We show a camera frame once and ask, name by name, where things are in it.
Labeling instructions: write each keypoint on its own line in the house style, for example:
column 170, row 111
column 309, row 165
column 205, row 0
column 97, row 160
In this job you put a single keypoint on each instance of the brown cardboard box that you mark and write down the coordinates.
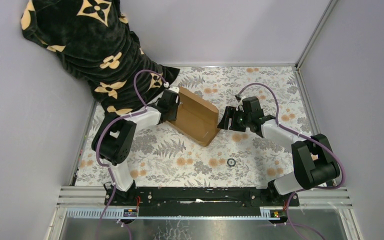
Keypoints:
column 196, row 118

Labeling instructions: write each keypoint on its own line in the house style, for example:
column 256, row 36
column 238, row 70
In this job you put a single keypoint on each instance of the aluminium frame rails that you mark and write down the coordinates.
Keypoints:
column 84, row 206

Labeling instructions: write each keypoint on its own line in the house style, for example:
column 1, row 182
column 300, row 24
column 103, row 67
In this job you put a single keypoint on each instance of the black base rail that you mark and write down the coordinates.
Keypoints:
column 198, row 201

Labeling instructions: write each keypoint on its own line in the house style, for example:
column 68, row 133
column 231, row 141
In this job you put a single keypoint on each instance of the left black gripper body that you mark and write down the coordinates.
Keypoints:
column 172, row 111

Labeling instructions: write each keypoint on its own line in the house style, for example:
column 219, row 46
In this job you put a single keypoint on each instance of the black floral plush blanket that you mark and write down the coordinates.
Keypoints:
column 95, row 44

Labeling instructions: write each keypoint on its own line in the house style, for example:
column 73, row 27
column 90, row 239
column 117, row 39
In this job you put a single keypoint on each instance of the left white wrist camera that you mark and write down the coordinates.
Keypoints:
column 174, row 89

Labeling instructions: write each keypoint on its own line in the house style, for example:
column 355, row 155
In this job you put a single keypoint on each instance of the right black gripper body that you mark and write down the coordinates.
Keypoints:
column 241, row 121

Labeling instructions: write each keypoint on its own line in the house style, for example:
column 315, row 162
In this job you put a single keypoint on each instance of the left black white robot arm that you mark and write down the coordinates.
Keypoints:
column 113, row 141

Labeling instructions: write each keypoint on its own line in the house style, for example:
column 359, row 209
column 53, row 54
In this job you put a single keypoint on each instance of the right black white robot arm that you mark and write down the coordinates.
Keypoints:
column 312, row 159

